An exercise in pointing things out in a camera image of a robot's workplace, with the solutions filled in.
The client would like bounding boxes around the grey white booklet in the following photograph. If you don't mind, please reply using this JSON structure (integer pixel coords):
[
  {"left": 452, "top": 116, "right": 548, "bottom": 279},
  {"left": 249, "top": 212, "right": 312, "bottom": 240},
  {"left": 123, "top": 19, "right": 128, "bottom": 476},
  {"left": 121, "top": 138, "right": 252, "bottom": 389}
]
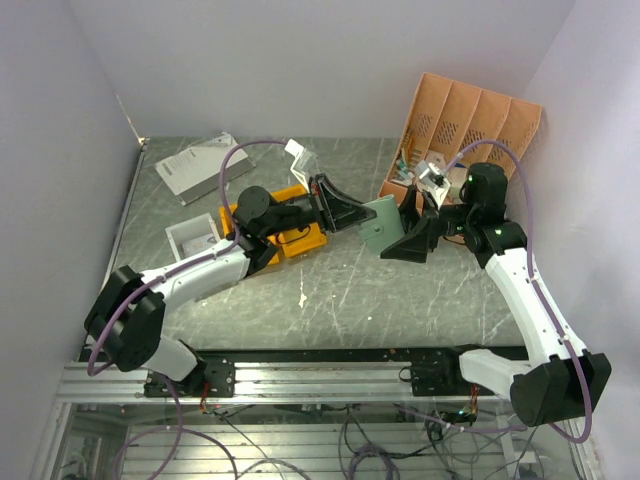
[{"left": 154, "top": 132, "right": 237, "bottom": 206}]

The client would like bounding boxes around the left yellow bin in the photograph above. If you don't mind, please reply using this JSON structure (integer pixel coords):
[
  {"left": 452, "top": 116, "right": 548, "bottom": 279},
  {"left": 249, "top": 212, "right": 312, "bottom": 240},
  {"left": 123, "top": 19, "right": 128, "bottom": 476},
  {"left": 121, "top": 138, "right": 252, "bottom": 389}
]
[{"left": 219, "top": 204, "right": 237, "bottom": 237}]

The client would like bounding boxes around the white bin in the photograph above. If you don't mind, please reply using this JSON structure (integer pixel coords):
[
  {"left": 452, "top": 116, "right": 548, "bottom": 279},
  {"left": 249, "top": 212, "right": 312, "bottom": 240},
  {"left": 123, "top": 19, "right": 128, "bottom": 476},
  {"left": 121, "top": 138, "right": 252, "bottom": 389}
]
[{"left": 165, "top": 214, "right": 220, "bottom": 261}]

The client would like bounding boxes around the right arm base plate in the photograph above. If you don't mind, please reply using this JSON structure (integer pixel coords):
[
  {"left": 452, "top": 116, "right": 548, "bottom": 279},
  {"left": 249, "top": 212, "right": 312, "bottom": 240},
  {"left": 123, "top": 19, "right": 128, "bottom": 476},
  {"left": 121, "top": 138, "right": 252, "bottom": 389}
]
[{"left": 398, "top": 347, "right": 472, "bottom": 397}]

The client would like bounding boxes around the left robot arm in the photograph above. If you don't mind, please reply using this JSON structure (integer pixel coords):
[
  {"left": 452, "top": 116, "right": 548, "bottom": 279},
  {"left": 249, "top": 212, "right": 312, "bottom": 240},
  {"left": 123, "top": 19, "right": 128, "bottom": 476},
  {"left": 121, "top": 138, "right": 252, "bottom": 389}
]
[{"left": 84, "top": 174, "right": 376, "bottom": 397}]

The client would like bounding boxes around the silver VIP cards stack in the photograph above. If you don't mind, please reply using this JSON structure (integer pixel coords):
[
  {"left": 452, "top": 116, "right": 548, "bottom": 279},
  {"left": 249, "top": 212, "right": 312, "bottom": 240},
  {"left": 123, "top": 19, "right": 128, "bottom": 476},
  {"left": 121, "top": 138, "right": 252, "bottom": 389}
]
[{"left": 181, "top": 235, "right": 217, "bottom": 258}]

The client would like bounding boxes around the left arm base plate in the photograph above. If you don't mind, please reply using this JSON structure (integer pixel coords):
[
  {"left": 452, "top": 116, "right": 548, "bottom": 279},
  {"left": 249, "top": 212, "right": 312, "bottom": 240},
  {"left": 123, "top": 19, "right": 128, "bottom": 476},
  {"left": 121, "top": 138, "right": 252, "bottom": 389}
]
[{"left": 141, "top": 342, "right": 236, "bottom": 398}]

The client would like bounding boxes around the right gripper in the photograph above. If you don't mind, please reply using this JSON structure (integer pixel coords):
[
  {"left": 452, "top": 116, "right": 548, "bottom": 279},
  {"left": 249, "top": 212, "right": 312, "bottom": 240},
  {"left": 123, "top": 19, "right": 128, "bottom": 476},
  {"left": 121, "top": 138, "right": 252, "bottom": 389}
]
[{"left": 374, "top": 186, "right": 477, "bottom": 263}]

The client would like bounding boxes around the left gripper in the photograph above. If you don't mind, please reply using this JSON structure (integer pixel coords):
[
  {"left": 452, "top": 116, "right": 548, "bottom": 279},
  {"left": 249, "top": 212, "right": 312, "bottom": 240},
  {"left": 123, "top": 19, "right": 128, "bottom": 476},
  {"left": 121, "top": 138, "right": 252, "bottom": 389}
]
[{"left": 262, "top": 174, "right": 376, "bottom": 238}]

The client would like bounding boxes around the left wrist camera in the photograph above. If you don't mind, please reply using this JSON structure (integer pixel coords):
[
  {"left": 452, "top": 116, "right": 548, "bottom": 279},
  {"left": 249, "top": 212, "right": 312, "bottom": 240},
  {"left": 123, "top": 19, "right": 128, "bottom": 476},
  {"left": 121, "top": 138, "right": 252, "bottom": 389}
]
[{"left": 285, "top": 139, "right": 316, "bottom": 191}]

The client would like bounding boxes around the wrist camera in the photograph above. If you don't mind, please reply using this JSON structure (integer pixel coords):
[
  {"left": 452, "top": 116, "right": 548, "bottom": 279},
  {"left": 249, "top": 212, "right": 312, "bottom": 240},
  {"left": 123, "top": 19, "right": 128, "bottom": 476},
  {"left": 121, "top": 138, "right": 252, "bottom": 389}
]
[
  {"left": 414, "top": 160, "right": 451, "bottom": 208},
  {"left": 285, "top": 139, "right": 316, "bottom": 191}
]

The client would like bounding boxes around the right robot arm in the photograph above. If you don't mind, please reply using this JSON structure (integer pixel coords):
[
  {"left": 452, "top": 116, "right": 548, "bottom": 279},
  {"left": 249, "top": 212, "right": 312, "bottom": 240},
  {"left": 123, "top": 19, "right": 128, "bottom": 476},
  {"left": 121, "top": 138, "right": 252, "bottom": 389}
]
[{"left": 380, "top": 163, "right": 612, "bottom": 427}]

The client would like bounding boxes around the yellow bin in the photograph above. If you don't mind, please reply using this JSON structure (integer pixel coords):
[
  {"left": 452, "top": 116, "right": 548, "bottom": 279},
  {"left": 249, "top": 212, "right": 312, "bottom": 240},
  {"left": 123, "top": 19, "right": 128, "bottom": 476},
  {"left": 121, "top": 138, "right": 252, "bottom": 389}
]
[
  {"left": 219, "top": 204, "right": 237, "bottom": 237},
  {"left": 268, "top": 184, "right": 328, "bottom": 266}
]

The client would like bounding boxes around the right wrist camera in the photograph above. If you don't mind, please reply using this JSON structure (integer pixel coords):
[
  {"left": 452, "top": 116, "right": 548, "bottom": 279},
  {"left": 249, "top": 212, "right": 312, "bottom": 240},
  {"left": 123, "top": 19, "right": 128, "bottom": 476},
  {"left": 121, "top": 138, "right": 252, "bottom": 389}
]
[{"left": 414, "top": 160, "right": 451, "bottom": 208}]

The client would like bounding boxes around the right yellow bin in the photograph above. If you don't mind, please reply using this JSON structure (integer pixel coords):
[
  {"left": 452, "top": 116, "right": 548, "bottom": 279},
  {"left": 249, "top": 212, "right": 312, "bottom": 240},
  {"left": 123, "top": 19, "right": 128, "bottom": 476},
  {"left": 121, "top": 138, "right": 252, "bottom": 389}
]
[{"left": 268, "top": 184, "right": 328, "bottom": 266}]

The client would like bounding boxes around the aluminium rail frame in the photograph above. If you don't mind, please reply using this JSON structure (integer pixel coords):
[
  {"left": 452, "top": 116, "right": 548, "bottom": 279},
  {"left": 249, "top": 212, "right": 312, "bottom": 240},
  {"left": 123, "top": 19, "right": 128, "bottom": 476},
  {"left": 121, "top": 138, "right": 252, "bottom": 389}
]
[{"left": 29, "top": 359, "right": 601, "bottom": 480}]

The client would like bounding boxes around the orange file organizer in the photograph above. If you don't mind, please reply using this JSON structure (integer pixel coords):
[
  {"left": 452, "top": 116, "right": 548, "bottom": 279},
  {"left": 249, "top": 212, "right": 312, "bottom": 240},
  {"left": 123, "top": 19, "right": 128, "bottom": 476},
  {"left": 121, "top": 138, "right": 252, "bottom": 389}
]
[{"left": 378, "top": 73, "right": 543, "bottom": 202}]

